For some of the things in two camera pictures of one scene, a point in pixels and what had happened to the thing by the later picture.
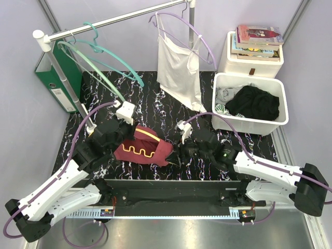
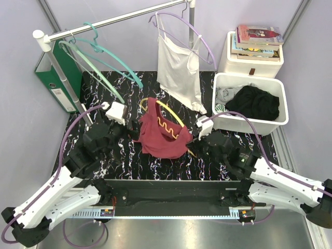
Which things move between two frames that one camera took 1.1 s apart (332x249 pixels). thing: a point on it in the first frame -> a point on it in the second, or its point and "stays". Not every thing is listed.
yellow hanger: (140, 150) -> (164, 122)
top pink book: (246, 34) stays
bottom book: (276, 56) stays
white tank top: (178, 70) stays
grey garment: (223, 95) stays
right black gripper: (181, 149) -> (196, 144)
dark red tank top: (145, 147) -> (158, 140)
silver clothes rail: (43, 40) stays
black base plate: (172, 193) stays
